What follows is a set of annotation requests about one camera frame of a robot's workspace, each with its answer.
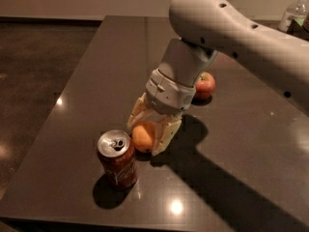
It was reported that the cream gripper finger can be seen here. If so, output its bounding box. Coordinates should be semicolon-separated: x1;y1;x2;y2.
152;113;183;156
126;93;157;131

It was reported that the orange fruit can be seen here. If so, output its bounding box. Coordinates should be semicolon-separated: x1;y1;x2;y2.
132;121;155;153

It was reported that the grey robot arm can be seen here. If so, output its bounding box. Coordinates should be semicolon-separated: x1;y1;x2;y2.
127;0;309;156

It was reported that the red coke can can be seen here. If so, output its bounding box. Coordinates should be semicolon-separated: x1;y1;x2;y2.
97;130;137;190

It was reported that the red apple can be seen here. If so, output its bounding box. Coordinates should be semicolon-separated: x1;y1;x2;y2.
194;72;215;101

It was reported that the clear plastic water bottle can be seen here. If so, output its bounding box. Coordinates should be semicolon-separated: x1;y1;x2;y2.
278;0;308;33

